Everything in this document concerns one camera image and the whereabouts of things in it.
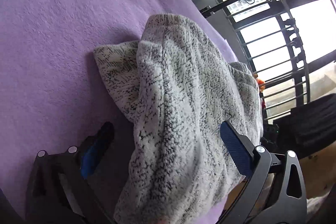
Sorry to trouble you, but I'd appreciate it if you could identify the grey knit hooded sweater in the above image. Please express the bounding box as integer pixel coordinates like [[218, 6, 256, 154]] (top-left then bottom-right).
[[93, 14, 263, 223]]

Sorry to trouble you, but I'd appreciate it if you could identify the black clothes pile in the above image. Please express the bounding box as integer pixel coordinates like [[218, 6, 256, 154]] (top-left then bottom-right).
[[261, 93, 335, 159]]

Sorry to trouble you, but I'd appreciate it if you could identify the black metal window grille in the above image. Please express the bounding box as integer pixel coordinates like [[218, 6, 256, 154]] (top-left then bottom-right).
[[201, 0, 335, 123]]

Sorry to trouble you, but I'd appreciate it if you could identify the purple fleece bed blanket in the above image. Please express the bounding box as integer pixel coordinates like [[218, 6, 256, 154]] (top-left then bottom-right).
[[1, 0, 236, 215]]

